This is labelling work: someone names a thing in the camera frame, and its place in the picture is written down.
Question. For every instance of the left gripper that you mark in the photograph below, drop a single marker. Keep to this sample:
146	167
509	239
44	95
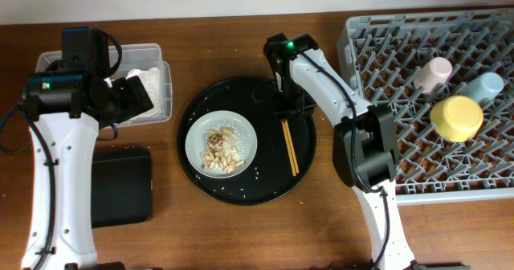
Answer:
136	98

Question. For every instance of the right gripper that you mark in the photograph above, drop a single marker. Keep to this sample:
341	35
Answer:
283	109

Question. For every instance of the white napkin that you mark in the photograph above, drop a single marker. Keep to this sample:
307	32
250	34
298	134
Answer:
151	80

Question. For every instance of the wooden chopstick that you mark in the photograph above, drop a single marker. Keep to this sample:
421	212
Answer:
293	150
287	139

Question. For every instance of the grey plate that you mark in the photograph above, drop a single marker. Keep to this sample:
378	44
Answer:
196	140

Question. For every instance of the peanut shells and rice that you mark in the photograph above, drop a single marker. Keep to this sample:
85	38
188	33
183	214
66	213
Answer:
222	151

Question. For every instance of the pink plastic cup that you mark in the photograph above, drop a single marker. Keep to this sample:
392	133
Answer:
436	72

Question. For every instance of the yellow plastic bowl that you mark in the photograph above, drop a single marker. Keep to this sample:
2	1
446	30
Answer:
457	118

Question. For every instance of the blue plastic cup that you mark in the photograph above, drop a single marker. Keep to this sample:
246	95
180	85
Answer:
484	88

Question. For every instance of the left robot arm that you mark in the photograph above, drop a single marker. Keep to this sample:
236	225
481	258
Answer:
61	225

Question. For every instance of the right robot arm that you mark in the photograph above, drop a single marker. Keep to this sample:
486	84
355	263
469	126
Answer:
365	151

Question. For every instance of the clear plastic waste bin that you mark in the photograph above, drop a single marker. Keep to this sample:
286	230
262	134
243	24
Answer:
55	98

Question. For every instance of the grey dishwasher rack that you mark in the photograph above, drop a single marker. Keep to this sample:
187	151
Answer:
380	56

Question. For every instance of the black rectangular bin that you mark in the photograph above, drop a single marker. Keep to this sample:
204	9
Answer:
122	187

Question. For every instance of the round black tray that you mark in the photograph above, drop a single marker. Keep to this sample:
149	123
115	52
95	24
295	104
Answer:
269	175

